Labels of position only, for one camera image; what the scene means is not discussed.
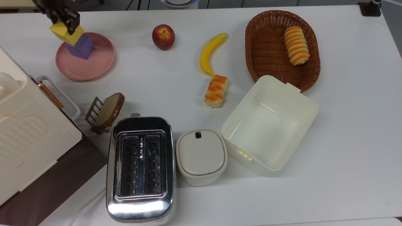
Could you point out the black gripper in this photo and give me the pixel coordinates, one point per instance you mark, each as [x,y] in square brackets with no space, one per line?
[56,8]

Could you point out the yellow foam cube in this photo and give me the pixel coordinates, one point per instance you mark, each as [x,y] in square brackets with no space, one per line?
[64,37]

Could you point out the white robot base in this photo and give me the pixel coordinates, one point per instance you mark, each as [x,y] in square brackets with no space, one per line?
[179,2]

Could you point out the purple foam cube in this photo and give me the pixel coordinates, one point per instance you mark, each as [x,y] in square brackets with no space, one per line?
[82,49]

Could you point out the pink round plate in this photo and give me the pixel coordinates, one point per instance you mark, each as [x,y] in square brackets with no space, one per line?
[94,67]

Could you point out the gold metal toast rack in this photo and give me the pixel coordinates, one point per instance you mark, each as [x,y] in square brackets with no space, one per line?
[91,114]

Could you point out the brown toast slice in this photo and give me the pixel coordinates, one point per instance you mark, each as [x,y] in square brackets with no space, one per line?
[108,110]

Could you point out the red apple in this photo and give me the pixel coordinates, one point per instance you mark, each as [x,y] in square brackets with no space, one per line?
[163,37]

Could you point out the yellow banana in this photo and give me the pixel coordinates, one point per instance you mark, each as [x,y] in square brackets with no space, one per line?
[209,51]

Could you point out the orange glazed bread loaf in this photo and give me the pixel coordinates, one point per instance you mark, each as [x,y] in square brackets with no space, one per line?
[216,91]

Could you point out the small cream lidded bin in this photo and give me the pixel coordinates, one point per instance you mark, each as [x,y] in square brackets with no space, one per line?
[201,153]

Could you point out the cream and chrome toaster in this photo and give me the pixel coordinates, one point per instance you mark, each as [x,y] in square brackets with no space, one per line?
[141,207]

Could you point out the brown wicker basket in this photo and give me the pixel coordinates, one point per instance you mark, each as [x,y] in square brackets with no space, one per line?
[270,50]

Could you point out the cream open plastic box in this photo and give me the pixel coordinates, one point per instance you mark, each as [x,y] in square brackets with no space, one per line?
[270,125]

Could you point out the striped orange bread roll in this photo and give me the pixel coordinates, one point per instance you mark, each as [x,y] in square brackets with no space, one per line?
[296,45]

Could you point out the black clamp mount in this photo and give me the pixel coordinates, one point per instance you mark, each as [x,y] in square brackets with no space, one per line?
[370,8]

